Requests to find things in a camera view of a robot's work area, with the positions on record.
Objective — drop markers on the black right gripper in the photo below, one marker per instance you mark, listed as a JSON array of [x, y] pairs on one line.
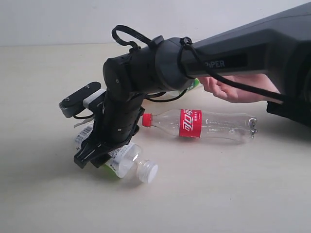
[[112, 129]]

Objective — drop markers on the clear bottle white label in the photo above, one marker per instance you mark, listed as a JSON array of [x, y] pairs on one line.
[[127, 160]]

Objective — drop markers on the clear cola bottle red label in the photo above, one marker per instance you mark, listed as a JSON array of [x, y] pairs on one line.
[[194, 123]]

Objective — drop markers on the clear bottle green label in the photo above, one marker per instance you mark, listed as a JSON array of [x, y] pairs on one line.
[[196, 83]]

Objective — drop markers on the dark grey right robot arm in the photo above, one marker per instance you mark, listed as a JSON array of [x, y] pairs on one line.
[[270, 57]]

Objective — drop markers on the black sleeved forearm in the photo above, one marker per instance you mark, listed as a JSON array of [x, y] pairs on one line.
[[296, 113]]

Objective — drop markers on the person's open hand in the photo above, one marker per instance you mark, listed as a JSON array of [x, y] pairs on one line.
[[235, 95]]

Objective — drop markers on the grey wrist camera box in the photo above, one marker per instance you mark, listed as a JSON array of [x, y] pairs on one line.
[[81, 99]]

